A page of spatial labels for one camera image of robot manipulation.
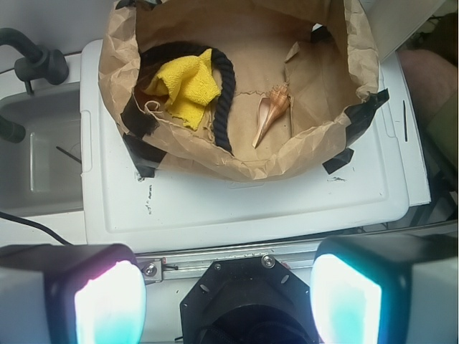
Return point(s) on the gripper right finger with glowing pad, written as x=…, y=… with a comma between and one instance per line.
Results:
x=386, y=288

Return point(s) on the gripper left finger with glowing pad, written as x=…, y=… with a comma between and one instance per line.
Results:
x=71, y=294

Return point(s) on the white plastic bin lid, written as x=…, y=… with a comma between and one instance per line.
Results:
x=175, y=210

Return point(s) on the grey sink basin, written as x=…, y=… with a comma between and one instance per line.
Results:
x=42, y=174

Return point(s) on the crumpled brown paper bag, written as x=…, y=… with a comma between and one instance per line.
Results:
x=324, y=50

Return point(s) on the yellow microfibre cloth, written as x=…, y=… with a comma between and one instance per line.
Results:
x=188, y=85

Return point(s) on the aluminium extrusion rail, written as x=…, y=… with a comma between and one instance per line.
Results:
x=183, y=265

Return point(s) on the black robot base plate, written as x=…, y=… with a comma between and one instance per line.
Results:
x=246, y=304

